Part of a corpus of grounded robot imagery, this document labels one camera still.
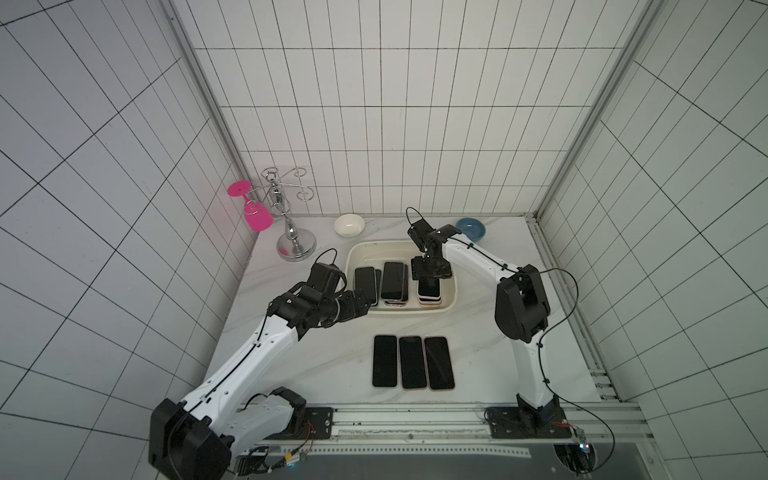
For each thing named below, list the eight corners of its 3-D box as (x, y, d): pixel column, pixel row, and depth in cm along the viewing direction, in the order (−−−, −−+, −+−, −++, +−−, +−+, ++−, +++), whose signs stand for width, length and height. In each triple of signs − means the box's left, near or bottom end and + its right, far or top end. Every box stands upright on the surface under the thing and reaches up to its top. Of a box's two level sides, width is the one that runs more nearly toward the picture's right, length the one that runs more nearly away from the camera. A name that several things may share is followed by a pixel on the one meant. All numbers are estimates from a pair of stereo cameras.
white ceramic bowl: (331, 229, 116) (330, 223, 113) (350, 215, 121) (349, 209, 118) (352, 244, 111) (351, 238, 108) (371, 229, 116) (370, 223, 113)
